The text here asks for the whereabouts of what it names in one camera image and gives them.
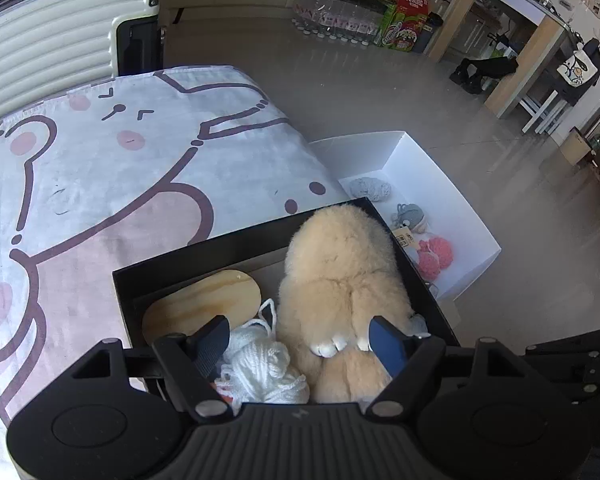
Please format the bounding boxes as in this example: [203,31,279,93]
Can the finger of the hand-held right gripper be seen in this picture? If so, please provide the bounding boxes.
[524,327,600,404]

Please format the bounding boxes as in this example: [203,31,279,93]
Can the pack of water bottles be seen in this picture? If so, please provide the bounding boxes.
[292,0,386,46]

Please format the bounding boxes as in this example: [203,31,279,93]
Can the bear printed blanket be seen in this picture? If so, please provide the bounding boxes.
[0,65,351,466]

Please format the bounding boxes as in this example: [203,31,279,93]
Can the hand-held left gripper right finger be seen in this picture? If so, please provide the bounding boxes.
[366,315,537,419]

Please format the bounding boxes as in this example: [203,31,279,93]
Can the printed tote bag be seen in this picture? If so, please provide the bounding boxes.
[556,39,600,107]

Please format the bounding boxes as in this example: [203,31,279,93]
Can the grey knitted piece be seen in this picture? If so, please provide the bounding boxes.
[349,176,392,200]

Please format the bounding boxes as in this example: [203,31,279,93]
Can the grey mouse keychain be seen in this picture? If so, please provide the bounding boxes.
[391,203,429,234]

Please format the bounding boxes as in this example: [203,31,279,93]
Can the beige paper tag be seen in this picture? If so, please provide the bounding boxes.
[392,227,421,249]

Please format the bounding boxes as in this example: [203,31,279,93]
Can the white yarn ball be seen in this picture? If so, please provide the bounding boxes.
[214,299,311,406]

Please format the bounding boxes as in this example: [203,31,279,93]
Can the white ribbed suitcase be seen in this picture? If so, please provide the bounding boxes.
[0,0,164,129]

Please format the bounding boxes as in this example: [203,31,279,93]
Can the white stool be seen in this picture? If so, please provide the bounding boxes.
[519,84,567,134]

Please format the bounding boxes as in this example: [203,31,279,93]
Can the beige plush toy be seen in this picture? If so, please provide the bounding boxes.
[277,206,421,404]

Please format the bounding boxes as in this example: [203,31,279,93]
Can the green carton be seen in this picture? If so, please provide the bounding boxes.
[377,2,429,54]

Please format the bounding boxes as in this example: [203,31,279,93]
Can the red carton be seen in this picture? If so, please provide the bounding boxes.
[397,0,431,17]

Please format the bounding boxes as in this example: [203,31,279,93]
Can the black square box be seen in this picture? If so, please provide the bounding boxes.
[112,197,461,407]

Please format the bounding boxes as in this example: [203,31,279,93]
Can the small cardboard box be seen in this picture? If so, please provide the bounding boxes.
[561,127,594,166]

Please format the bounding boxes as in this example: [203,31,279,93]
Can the black shoes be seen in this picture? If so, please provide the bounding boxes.
[449,56,519,95]

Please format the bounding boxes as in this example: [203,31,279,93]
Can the wooden counter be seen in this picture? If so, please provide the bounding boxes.
[425,0,578,121]

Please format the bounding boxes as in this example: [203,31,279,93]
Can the oval wooden board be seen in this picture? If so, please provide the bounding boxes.
[142,269,266,347]

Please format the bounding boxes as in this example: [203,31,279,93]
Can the black trash bin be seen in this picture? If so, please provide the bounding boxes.
[412,12,444,55]

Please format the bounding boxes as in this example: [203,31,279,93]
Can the white cardboard box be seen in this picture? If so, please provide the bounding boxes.
[307,130,502,302]

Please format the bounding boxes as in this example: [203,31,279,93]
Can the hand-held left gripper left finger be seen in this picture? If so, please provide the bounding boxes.
[61,314,234,422]

